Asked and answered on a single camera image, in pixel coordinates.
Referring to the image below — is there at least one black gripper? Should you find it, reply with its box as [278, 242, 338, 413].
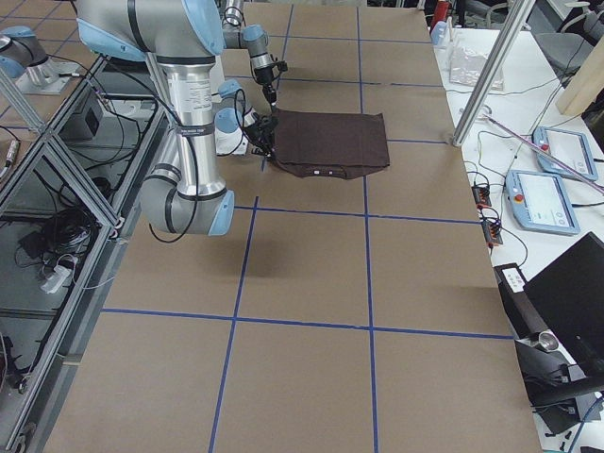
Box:
[246, 124, 275, 158]
[254, 66, 277, 113]

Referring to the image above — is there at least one dark brown t-shirt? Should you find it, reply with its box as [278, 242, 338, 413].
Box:
[270, 110, 390, 179]

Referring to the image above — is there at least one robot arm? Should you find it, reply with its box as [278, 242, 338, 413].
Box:
[220, 0, 279, 113]
[77, 1, 287, 236]

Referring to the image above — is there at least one red cylinder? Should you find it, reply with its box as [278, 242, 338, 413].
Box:
[434, 0, 449, 22]

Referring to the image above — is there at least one orange connector module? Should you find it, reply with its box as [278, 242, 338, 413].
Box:
[471, 185, 492, 208]

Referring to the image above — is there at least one near blue teach pendant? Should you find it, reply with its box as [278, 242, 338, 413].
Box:
[505, 170, 580, 236]

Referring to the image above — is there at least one blue teach pendant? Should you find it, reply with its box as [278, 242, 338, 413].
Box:
[532, 126, 598, 181]
[505, 170, 580, 236]

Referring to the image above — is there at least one far blue teach pendant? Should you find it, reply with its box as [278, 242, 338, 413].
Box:
[532, 126, 598, 181]

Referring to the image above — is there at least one black monitor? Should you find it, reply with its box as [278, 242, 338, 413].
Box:
[525, 232, 603, 376]

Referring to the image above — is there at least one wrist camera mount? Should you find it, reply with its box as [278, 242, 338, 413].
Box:
[256, 115, 278, 135]
[272, 59, 289, 77]

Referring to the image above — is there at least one aluminium frame rack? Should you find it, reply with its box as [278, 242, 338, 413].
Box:
[1, 59, 165, 452]

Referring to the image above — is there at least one aluminium frame post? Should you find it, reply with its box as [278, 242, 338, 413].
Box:
[451, 0, 535, 147]

